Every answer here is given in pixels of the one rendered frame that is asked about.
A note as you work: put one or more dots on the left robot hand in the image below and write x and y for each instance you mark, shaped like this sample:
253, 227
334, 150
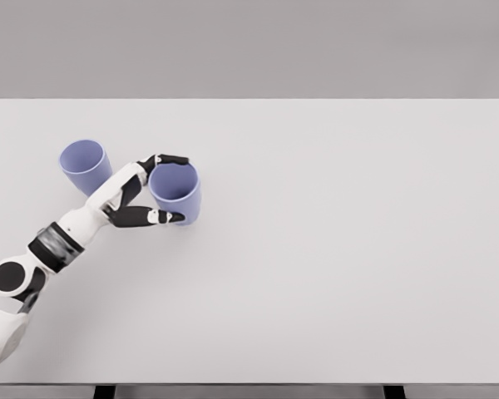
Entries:
115, 187

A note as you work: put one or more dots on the purple plastic cup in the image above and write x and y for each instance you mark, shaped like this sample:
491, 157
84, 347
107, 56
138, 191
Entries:
85, 166
179, 195

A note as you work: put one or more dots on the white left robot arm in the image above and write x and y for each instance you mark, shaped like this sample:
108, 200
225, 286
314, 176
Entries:
45, 253

